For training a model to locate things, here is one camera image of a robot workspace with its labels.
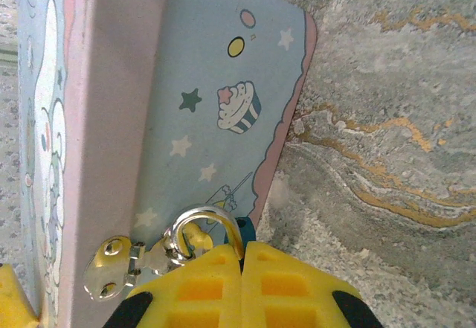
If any small teal key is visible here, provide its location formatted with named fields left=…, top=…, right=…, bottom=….
left=235, top=216, right=258, bottom=245

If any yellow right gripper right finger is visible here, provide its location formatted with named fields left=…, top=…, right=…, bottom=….
left=241, top=241, right=385, bottom=328

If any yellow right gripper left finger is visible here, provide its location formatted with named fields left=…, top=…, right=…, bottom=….
left=102, top=243, right=243, bottom=328

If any small silver padlock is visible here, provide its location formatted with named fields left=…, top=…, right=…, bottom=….
left=162, top=202, right=243, bottom=266

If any silver metal diary hasp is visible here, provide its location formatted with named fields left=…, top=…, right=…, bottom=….
left=83, top=235, right=176, bottom=301

